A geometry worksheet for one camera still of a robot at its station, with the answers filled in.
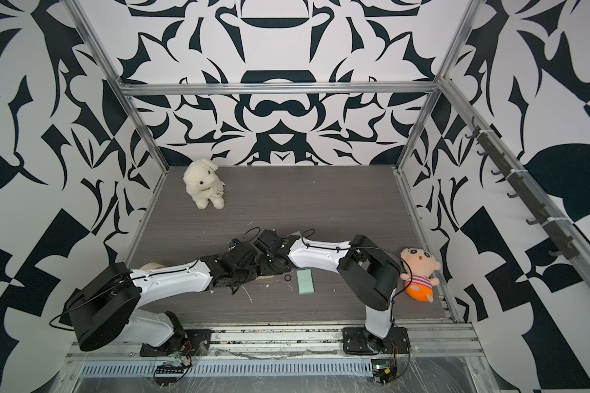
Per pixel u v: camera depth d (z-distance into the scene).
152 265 0.79
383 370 0.71
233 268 0.67
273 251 0.68
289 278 0.87
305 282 0.85
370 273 0.47
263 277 0.79
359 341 0.74
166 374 0.73
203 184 0.93
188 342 0.73
